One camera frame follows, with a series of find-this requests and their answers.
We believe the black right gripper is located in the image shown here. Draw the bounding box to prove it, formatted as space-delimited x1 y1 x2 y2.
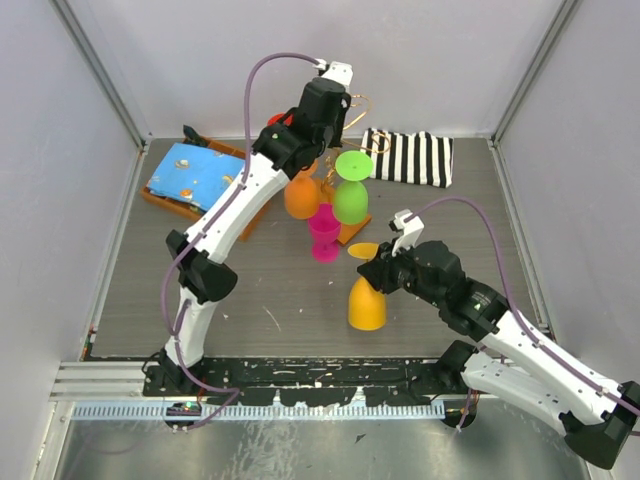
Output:
357 236 444 308

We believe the yellow plastic wine glass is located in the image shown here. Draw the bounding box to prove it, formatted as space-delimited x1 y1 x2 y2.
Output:
347 242 387 331

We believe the red plastic wine glass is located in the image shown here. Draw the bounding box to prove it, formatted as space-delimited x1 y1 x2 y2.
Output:
267 113 293 126

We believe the gold wire glass rack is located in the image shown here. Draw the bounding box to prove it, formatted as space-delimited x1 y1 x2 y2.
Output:
319 94 391 246

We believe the green plastic wine glass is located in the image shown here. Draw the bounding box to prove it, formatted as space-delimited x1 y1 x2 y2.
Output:
333 150 373 225

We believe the orange plastic wine glass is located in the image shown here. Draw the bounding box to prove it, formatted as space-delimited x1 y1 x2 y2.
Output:
284 161 320 220

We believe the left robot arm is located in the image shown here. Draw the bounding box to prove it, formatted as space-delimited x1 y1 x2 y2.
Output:
158 77 351 396

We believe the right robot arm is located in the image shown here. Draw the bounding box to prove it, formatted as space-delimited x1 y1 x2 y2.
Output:
357 241 639 470

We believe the pink plastic wine glass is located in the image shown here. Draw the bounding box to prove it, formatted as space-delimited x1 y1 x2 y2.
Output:
307 203 342 263

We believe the black white striped cloth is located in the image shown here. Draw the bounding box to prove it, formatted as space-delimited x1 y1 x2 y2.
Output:
360 128 454 189

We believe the wooden compartment tray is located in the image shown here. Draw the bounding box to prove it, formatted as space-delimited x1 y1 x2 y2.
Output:
140 138 244 222

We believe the dark patterned cloth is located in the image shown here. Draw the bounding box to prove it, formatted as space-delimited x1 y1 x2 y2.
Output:
183 125 209 148

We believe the blue patterned cloth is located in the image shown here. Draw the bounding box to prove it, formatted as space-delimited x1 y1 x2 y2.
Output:
147 143 244 211

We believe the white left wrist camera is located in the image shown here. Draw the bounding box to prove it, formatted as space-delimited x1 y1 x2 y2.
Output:
314 59 354 93

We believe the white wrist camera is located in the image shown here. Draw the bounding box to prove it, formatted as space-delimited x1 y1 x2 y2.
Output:
389 209 424 257
314 59 354 93

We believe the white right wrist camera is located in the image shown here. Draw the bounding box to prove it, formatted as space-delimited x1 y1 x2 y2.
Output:
389 209 424 257

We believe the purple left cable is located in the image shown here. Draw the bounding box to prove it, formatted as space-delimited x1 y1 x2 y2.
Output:
162 52 321 431

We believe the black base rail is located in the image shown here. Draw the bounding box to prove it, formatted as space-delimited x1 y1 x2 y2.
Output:
142 354 468 407

